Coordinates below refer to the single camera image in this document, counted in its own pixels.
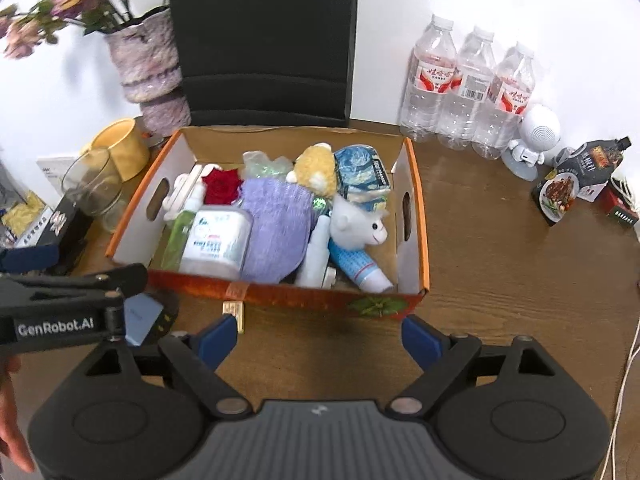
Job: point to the dried pink flowers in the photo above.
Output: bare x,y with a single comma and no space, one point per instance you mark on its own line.
23,28

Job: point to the water bottle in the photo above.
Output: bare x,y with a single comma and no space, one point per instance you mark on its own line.
430,74
468,90
508,96

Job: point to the white plush sheep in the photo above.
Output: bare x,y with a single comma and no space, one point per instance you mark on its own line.
353,228

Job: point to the yellow mug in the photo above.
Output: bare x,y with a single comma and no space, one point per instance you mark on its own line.
124,140

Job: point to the person left hand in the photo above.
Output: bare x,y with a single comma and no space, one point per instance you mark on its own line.
13,442

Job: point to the black paper bag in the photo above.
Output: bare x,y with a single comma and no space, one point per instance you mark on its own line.
266,62

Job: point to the right water bottle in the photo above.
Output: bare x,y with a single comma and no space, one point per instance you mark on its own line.
508,96

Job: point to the middle water bottle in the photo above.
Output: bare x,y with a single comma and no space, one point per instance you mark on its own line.
468,90

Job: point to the clear glass cup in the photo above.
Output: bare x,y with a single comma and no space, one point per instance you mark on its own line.
94,184

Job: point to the green spray bottle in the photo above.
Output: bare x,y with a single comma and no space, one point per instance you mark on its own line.
181,228

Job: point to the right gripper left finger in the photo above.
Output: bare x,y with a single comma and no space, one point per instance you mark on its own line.
137,411

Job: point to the left water bottle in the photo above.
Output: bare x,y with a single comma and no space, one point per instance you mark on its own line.
430,74

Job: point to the red rose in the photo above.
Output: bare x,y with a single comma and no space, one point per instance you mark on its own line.
222,187

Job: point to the yellow plush toy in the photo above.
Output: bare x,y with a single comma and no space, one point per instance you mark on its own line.
315,169

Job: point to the dark blue charger block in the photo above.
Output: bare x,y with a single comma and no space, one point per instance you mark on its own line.
149,316

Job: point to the white card box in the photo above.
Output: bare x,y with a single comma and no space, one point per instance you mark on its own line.
50,176

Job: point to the blue white tube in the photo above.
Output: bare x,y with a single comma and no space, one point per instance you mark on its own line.
360,269

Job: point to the white cotton swab container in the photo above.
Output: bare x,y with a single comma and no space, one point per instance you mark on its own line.
217,243

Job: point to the white spray bottle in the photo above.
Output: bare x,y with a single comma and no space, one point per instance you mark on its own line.
312,271

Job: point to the black power adapter box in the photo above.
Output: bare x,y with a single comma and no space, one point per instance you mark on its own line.
62,240

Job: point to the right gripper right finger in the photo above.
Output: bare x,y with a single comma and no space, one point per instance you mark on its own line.
498,411

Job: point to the dark red small box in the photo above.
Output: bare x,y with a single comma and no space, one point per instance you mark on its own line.
614,207

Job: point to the blue tissue pack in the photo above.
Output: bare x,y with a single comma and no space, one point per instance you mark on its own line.
361,177

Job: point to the orange red cardboard box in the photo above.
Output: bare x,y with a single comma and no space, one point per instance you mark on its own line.
402,257

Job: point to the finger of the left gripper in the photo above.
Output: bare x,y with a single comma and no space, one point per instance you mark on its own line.
118,283
19,260

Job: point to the white robot figurine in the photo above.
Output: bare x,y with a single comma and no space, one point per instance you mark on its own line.
524,154

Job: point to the purple knitted cloth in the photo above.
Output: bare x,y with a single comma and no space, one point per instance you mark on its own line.
281,214

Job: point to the purple ceramic vase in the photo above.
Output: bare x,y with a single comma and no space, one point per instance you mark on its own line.
147,62

